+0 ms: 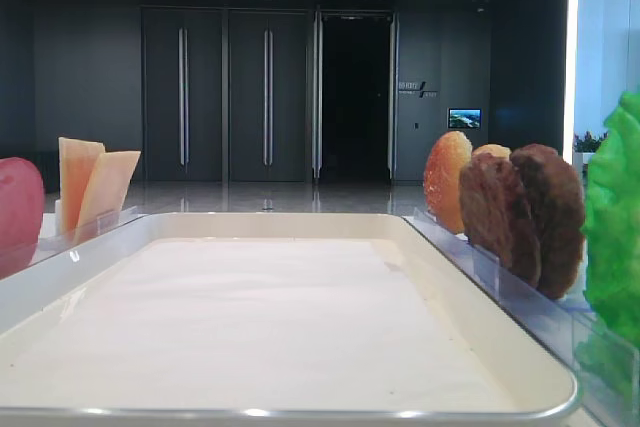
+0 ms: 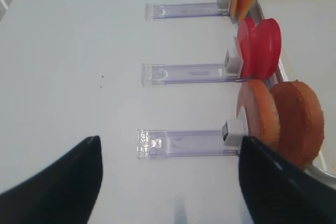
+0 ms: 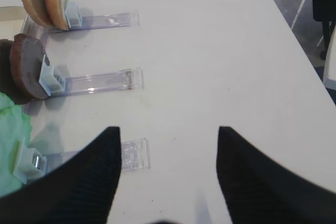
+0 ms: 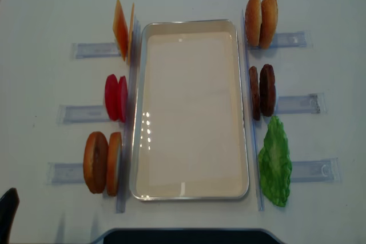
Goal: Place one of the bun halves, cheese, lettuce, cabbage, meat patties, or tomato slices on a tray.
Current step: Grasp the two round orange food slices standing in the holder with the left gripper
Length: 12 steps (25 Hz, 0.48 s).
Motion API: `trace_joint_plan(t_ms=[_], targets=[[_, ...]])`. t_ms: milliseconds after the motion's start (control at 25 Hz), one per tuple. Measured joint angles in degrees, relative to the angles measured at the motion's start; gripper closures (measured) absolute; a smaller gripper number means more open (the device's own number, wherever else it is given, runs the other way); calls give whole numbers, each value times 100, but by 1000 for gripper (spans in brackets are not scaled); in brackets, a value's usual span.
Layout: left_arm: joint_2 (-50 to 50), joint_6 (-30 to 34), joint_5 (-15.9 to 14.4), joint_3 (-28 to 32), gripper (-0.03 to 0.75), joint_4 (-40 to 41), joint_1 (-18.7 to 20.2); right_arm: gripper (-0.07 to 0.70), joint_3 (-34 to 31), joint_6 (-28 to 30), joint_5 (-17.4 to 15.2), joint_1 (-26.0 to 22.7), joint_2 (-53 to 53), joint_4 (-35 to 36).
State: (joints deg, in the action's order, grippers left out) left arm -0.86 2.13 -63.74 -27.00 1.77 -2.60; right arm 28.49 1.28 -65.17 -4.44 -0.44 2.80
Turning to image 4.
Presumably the bread slice white face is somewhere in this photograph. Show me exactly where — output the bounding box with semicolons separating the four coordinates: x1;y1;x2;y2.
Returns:
106;132;122;197

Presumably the dark robot base bottom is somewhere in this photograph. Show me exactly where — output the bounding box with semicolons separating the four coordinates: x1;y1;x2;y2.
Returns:
95;229;283;243

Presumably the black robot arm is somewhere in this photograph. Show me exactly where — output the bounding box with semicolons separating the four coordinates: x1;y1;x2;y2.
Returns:
0;187;19;243

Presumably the right red tomato slice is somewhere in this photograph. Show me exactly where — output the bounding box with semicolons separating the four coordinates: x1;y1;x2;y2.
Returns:
117;76;128;123

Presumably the red tomato slice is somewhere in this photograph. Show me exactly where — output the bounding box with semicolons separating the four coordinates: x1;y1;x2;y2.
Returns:
105;74;118;121
117;76;128;123

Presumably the left red tomato slice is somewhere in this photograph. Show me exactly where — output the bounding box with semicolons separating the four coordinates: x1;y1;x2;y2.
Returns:
105;74;118;121

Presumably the left brown meat patty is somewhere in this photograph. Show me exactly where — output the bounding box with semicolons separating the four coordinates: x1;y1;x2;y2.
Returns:
249;66;260;121

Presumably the brown meat patty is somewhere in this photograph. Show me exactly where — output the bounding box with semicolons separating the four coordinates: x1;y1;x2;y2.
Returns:
249;66;260;121
260;64;276;117

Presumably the right brown meat patty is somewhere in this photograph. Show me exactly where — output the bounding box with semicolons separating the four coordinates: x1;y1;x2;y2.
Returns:
260;64;276;117

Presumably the left bread slice brown crust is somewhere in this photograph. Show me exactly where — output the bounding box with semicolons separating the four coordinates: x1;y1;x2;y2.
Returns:
83;131;108;194

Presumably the left orange cheese slice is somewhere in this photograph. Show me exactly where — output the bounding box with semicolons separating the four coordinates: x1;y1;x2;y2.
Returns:
113;0;129;60

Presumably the orange cheese slice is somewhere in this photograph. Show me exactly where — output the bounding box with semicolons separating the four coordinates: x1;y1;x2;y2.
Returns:
113;0;129;60
128;2;134;65

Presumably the green lettuce leaf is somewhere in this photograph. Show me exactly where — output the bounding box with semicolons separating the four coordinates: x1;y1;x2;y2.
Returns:
258;116;292;207

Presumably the right orange cheese slice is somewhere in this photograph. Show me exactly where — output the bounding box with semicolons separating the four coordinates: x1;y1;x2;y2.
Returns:
128;2;134;65

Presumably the white metal baking tray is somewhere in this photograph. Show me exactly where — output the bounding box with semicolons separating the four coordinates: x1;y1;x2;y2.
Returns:
129;19;249;201

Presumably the left golden bun half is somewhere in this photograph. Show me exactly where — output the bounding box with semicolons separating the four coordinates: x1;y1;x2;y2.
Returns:
245;0;262;47

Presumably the golden bun half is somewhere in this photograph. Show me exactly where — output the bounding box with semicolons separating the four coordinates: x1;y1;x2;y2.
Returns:
259;0;278;49
245;0;262;47

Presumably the clear holder middle left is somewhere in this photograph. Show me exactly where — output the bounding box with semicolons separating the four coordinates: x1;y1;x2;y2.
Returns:
57;105;110;125

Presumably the clear holder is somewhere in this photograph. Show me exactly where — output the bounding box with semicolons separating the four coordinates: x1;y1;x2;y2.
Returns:
71;42;121;59
274;93;328;115
46;162;85;185
291;158;341;183
269;30;313;49
57;105;110;125

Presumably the clear holder upper left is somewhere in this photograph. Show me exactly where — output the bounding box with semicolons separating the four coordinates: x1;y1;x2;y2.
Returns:
71;42;121;59

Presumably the clear holder middle right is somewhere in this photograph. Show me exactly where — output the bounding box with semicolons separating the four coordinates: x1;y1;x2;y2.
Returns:
274;93;328;115

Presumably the right golden bun half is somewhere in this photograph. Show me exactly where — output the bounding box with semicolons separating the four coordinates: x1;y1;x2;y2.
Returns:
259;0;278;49

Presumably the clear holder upper right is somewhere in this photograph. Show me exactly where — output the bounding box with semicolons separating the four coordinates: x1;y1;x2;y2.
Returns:
269;30;313;49

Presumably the clear holder lower left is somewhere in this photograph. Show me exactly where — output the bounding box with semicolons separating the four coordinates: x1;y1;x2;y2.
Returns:
46;162;85;185

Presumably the clear holder lower right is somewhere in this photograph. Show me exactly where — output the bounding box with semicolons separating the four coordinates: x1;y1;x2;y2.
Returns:
291;158;341;183

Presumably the left long clear rail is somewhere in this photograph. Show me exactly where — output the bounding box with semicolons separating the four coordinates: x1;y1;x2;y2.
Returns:
116;17;141;213

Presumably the long clear rail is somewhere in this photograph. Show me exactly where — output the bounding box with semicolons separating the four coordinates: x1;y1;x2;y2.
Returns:
116;17;141;213
241;9;265;211

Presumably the right long clear rail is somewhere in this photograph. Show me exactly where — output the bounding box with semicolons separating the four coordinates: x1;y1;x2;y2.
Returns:
241;9;265;211

